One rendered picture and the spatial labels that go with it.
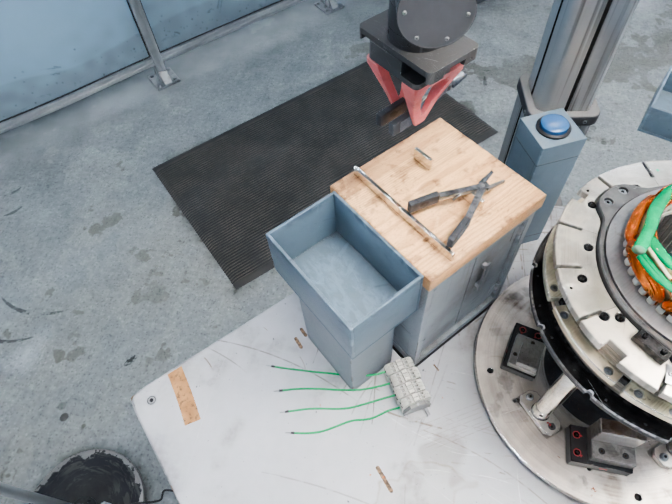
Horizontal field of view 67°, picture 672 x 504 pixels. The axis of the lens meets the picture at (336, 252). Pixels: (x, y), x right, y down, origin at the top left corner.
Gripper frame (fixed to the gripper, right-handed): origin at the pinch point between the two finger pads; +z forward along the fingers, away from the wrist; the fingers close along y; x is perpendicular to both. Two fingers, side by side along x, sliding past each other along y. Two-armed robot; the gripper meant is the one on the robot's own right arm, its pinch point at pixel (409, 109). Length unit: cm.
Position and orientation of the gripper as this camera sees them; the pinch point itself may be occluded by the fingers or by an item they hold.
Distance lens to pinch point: 58.6
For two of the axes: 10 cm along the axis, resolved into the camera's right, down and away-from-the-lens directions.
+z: 0.4, 5.5, 8.3
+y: 6.2, 6.4, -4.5
